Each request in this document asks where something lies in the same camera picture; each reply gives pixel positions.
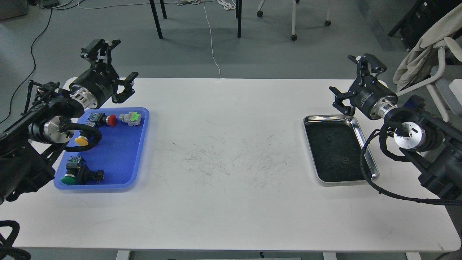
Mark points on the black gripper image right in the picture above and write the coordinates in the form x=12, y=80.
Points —
x=371, y=96

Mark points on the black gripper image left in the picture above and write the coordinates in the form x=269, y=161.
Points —
x=100, y=82

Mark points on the grey green connector part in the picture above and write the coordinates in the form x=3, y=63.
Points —
x=132, y=118

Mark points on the metal tray with black mat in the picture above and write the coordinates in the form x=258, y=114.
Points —
x=348, y=141

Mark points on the white chair with beige cloth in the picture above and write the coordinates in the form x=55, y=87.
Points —
x=426, y=66

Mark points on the blue plastic tray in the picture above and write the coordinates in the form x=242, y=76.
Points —
x=117, y=154

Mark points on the white rolling chair base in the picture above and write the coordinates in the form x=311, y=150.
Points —
x=327, y=22

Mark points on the red push button switch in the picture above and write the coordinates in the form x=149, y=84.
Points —
x=96, y=120

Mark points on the yellow push button switch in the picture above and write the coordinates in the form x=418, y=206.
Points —
x=83, y=139

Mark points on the green push button switch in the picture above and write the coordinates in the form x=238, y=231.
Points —
x=78, y=173

